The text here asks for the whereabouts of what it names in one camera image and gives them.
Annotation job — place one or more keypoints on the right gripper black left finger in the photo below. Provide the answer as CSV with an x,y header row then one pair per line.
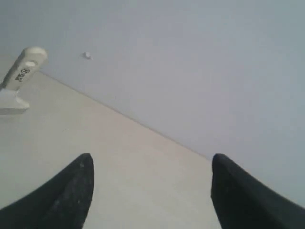
x,y
63,202

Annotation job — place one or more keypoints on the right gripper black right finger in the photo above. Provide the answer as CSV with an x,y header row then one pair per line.
x,y
242,202

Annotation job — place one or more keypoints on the white paint brush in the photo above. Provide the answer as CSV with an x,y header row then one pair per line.
x,y
27,64

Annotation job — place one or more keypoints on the white wall hook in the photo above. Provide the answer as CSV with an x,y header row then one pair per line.
x,y
87,56

